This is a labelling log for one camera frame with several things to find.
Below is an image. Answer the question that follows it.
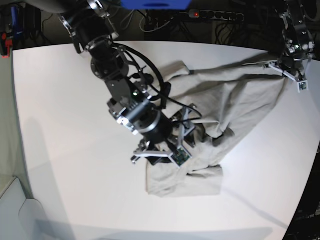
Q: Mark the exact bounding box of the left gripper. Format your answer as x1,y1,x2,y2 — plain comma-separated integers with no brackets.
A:
279,52,313,73

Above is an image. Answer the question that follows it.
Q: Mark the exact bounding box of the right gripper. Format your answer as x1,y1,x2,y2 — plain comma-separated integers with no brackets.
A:
117,99,199,166

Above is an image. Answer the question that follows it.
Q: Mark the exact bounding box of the beige t-shirt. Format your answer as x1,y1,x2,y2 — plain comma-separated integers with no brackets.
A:
146,54,294,198

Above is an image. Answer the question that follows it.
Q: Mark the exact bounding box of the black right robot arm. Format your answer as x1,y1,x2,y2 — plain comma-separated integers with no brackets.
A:
29,0,195,167

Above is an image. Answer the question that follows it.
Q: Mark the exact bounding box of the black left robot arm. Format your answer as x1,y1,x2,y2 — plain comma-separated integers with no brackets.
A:
278,0,315,73

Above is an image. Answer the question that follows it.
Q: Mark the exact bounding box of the black power strip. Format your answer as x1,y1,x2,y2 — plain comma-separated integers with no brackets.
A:
188,9,245,22

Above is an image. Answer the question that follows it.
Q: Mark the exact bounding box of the blue box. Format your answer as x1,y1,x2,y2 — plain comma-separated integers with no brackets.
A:
120,0,191,10

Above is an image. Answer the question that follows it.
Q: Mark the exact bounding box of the red and black clamp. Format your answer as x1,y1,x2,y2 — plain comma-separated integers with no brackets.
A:
0,32,13,58

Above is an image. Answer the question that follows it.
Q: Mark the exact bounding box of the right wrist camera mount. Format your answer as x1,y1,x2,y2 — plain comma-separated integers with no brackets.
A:
131,104,196,168

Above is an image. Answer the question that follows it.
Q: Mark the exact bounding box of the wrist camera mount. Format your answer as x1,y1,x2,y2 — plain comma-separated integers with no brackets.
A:
264,61,309,93
131,104,196,168

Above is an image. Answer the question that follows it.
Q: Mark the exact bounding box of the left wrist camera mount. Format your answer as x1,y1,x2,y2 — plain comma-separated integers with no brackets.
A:
264,61,309,93

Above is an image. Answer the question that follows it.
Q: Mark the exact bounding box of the white cable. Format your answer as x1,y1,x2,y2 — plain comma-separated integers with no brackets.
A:
138,14,176,34

